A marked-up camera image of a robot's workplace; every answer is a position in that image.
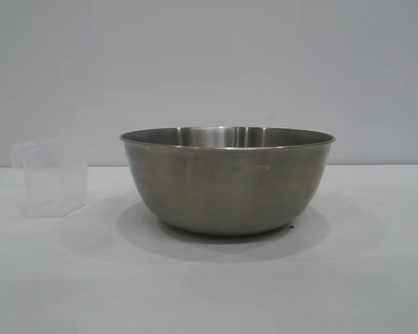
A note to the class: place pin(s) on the stainless steel mixing bowl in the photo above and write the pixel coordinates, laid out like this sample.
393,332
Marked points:
226,191

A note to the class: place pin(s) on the clear plastic measuring cup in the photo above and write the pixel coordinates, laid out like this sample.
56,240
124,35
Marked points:
52,181

